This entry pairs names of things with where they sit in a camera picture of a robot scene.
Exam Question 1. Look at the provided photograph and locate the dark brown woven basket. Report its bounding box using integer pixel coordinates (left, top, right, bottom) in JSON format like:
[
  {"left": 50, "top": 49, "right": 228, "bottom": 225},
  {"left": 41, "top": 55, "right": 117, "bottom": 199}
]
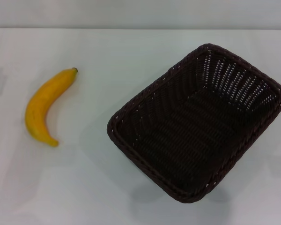
[{"left": 106, "top": 43, "right": 281, "bottom": 204}]

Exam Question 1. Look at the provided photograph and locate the yellow banana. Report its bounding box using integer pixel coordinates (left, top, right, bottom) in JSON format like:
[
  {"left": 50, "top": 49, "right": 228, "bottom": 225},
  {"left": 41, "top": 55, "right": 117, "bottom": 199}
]
[{"left": 25, "top": 67, "right": 79, "bottom": 148}]

